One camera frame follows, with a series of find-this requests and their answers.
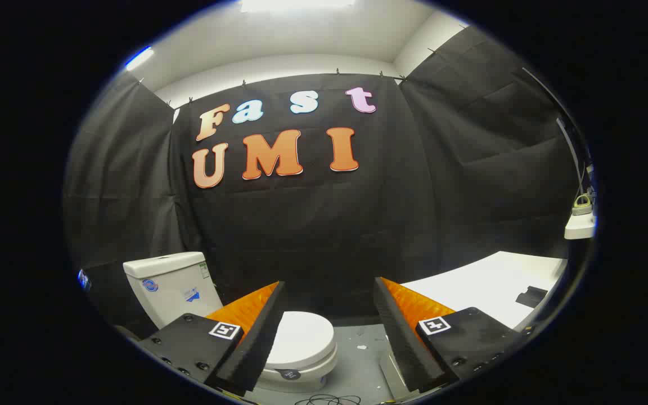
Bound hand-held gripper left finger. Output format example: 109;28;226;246
136;281;286;397

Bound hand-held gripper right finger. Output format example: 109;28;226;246
373;276;528;394

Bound white toilet lid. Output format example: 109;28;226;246
268;311;336;372

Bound white toilet with tank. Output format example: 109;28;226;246
123;251;339;393

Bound white drawer cabinet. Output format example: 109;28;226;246
380;251;568;402

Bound black backdrop cloth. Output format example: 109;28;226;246
64;25;583;339

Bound small green grey object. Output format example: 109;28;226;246
571;193;593;217

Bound ceiling light panel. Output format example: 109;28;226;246
125;46;155;71

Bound black floor cables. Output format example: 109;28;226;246
295;394;362;405

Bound white wall shelf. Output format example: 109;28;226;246
564;213;598;241

